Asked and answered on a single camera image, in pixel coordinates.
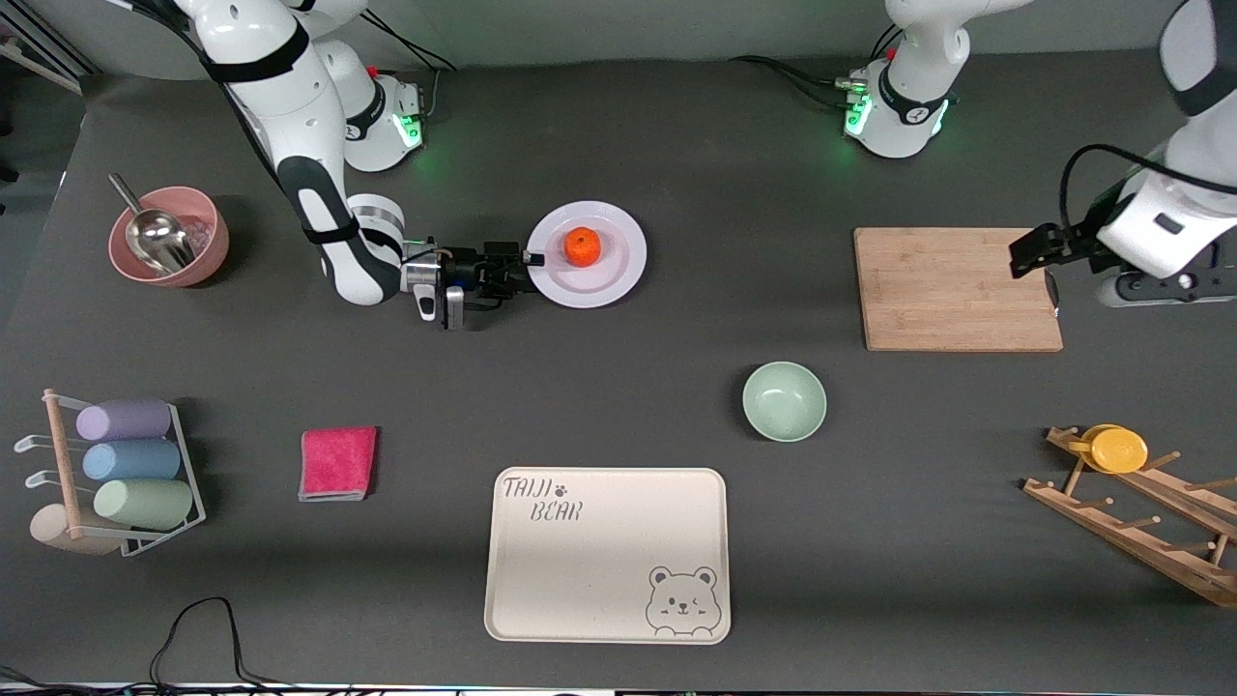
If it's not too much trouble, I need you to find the light green bowl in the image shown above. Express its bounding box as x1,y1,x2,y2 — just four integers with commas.
742,361,828,444

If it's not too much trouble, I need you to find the pink folded cloth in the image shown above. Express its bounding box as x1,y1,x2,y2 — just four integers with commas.
298,426,379,503

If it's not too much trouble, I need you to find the purple cup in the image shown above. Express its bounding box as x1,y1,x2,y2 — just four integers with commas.
75,399,173,443

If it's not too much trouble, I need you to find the wooden peg drying rack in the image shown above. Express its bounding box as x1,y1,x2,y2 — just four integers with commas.
1022,425,1237,609

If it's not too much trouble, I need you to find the green cup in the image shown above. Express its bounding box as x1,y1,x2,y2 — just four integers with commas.
93,478,194,531

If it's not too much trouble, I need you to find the black left arm base cable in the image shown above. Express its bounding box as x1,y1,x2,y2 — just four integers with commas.
730,19,905,105

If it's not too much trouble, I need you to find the wooden rack rod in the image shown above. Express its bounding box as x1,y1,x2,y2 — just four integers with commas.
43,389,86,540

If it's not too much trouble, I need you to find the white wire cup rack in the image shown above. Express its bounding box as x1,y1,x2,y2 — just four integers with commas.
14,391,208,559

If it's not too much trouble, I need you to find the beige cup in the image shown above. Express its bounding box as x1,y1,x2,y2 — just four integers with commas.
29,505,122,557

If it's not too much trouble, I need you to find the yellow cup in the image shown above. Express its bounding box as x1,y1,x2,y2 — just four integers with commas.
1068,424,1150,475

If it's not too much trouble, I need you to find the black table edge cable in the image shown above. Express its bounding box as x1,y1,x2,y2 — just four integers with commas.
0,596,291,696

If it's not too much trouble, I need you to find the blue cup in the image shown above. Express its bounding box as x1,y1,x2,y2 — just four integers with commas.
82,440,183,482

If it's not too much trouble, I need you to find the metal scoop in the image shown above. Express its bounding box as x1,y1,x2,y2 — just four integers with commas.
108,172,197,275

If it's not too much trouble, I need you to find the pink bowl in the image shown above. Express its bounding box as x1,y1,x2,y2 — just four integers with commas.
108,186,231,288

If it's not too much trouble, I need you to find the grey metal rail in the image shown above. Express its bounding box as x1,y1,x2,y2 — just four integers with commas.
0,12,98,95

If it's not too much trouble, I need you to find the cream bear print tray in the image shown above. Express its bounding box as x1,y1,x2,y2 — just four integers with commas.
483,467,733,646

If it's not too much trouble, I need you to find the white round plate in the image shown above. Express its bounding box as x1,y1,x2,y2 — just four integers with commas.
525,200,647,309

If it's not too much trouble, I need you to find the black arm base cable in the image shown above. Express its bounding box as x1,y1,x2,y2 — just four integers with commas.
730,19,905,105
367,14,463,122

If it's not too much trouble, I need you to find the wooden cutting board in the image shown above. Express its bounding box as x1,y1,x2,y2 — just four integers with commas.
853,227,1064,353

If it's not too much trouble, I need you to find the black right arm base cable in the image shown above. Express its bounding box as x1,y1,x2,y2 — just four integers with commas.
367,14,463,122

